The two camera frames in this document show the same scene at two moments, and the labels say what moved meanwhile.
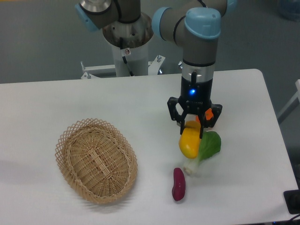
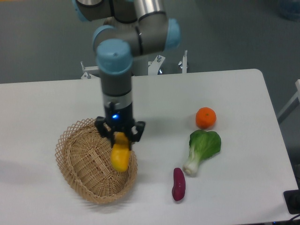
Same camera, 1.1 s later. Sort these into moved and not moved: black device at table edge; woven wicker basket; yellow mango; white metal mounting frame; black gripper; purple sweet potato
Moved: yellow mango; black gripper
Not moved: purple sweet potato; white metal mounting frame; black device at table edge; woven wicker basket
